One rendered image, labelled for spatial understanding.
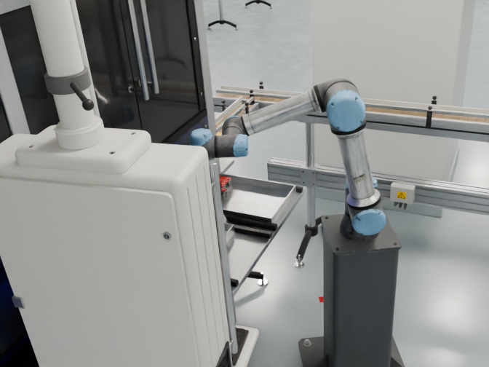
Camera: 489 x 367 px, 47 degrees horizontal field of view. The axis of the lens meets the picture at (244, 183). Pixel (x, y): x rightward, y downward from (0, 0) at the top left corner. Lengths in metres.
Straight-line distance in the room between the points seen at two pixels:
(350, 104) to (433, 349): 1.51
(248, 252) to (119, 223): 0.89
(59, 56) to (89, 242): 0.39
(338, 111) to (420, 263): 1.79
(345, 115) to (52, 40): 0.97
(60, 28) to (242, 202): 1.32
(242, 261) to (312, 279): 1.33
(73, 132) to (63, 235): 0.24
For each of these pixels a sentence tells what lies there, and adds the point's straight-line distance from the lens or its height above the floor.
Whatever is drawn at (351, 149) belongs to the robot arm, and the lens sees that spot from 1.87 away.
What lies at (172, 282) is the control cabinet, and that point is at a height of 1.31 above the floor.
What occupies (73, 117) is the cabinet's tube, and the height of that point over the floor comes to 1.65.
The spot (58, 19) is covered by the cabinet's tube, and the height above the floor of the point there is 1.84.
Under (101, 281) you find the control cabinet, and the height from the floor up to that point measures 1.28.
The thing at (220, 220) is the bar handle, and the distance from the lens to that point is 1.36.
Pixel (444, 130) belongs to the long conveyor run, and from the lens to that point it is 2.89.
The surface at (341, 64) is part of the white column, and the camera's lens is 3.54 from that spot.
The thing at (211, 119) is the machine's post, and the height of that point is 1.15.
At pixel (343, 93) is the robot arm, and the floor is 1.42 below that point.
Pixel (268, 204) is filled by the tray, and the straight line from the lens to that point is 2.25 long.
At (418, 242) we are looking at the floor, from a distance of 3.59.
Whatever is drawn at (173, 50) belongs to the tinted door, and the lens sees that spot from 2.10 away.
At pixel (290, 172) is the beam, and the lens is 3.25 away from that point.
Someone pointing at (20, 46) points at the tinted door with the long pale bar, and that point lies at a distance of 1.54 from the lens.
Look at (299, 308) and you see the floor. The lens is 3.08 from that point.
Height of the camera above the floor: 2.07
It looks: 29 degrees down
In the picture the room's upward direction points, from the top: 5 degrees counter-clockwise
